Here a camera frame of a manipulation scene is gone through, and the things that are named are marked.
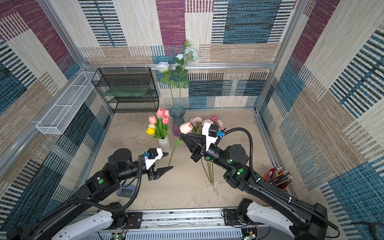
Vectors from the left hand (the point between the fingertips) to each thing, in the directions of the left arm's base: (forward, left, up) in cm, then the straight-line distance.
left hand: (169, 159), depth 64 cm
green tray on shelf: (+47, +30, 0) cm, 56 cm away
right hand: (+2, -6, +14) cm, 15 cm away
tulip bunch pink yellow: (+19, +7, 0) cm, 20 cm away
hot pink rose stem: (+40, -25, -19) cm, 51 cm away
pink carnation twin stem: (+38, -29, -22) cm, 52 cm away
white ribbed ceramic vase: (+16, +6, -14) cm, 23 cm away
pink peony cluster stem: (+38, -13, -21) cm, 46 cm away
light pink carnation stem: (+36, -20, -17) cm, 44 cm away
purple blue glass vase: (+37, -1, -9) cm, 38 cm away
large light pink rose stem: (+6, -20, -28) cm, 35 cm away
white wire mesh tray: (+17, +54, +7) cm, 57 cm away
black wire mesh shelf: (+58, +46, +3) cm, 74 cm away
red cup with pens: (-3, -51, -16) cm, 54 cm away
